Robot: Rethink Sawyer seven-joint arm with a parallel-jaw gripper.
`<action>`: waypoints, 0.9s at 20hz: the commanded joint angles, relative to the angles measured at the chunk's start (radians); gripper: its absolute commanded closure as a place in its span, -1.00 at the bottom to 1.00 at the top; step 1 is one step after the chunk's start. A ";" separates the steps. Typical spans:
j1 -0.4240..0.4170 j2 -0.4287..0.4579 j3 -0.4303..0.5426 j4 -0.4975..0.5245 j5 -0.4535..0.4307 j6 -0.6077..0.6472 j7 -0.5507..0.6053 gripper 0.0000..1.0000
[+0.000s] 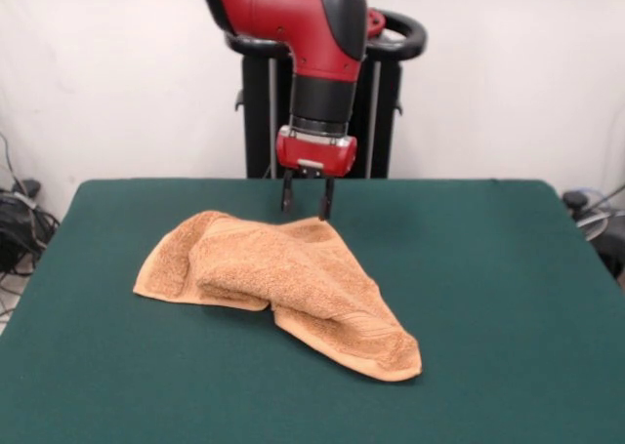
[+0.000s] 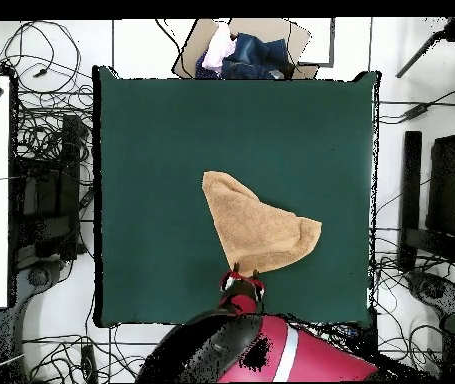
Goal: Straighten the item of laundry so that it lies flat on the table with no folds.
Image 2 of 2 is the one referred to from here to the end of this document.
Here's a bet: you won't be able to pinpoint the white garment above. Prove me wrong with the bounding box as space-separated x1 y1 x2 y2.
201 21 237 75

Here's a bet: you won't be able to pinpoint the black power strip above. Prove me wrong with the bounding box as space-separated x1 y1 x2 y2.
80 344 98 383

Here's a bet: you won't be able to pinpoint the black looped cable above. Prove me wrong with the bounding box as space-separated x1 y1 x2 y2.
2 19 82 95

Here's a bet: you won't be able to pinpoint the grey round stand foot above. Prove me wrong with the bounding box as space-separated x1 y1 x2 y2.
16 259 66 297
408 271 455 321

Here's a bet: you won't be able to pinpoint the black power adapter with cable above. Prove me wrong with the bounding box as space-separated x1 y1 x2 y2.
377 81 455 125

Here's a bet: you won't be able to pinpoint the cardboard box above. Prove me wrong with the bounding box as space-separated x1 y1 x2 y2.
171 17 320 80

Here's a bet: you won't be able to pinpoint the dark green table cloth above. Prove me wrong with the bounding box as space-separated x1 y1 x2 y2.
92 65 380 327

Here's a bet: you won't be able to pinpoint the blue jeans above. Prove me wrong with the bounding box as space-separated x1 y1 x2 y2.
194 32 296 80

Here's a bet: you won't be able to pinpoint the tan terry towel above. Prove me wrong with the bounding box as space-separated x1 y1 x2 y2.
201 170 323 278

